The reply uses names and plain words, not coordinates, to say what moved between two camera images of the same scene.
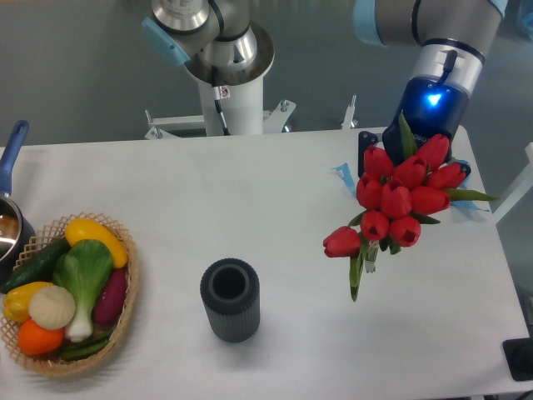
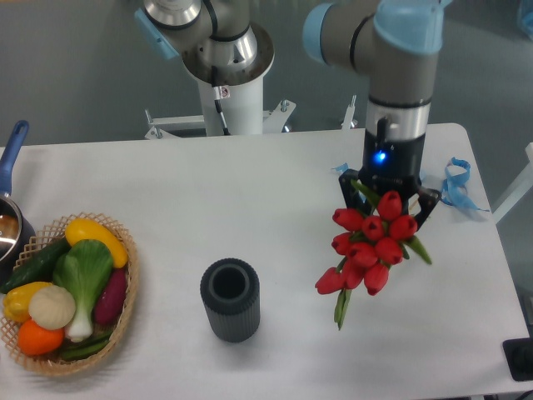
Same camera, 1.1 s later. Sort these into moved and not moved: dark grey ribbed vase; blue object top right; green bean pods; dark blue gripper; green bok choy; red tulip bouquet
Moved: red tulip bouquet; dark blue gripper
Not moved: green bean pods; green bok choy; dark grey ribbed vase; blue object top right
